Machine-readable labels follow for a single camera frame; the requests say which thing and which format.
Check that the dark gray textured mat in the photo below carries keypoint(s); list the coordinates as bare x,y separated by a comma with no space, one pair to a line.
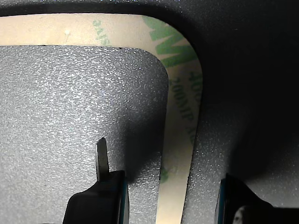
58,105

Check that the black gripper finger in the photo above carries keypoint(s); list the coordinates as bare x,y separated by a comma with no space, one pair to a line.
100,205
233,196

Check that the tan adhesive frame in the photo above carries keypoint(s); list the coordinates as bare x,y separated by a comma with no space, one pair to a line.
70,30

